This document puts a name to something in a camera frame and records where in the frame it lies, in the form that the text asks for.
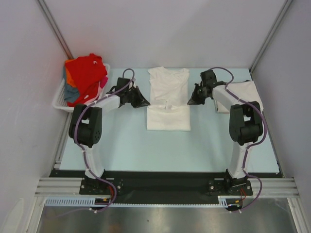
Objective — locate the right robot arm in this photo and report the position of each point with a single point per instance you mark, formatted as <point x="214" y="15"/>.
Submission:
<point x="246" y="125"/>

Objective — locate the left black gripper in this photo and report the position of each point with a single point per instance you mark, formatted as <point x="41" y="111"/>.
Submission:
<point x="141" y="102"/>

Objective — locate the right corner aluminium post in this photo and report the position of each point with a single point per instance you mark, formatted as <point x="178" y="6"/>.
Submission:
<point x="271" y="33"/>

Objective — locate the left corner aluminium post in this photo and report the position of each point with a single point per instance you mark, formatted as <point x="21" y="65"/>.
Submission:
<point x="54" y="27"/>

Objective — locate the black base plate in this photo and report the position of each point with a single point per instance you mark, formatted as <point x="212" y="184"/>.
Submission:
<point x="175" y="197"/>

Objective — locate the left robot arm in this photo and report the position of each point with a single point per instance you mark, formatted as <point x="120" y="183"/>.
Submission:
<point x="86" y="124"/>

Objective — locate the red t shirt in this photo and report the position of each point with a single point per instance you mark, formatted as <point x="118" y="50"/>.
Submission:
<point x="86" y="71"/>

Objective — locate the corner aluminium post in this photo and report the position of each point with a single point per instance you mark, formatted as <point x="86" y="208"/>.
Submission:
<point x="271" y="33"/>
<point x="54" y="27"/>

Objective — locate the white printed t shirt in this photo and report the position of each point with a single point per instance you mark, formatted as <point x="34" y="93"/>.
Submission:
<point x="168" y="110"/>

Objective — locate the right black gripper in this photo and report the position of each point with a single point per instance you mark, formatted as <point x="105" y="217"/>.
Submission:
<point x="199" y="91"/>

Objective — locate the grey blue garment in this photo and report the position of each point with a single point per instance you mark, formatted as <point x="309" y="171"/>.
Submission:
<point x="71" y="94"/>

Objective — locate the orange garment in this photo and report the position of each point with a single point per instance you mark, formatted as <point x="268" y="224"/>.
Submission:
<point x="69" y="79"/>

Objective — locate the slotted cable duct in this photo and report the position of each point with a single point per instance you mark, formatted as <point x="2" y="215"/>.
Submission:
<point x="99" y="202"/>

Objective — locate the pink garment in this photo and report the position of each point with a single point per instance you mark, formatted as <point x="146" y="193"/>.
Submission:
<point x="96" y="91"/>

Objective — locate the white plastic basket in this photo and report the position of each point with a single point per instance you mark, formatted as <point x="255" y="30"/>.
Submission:
<point x="59" y="102"/>

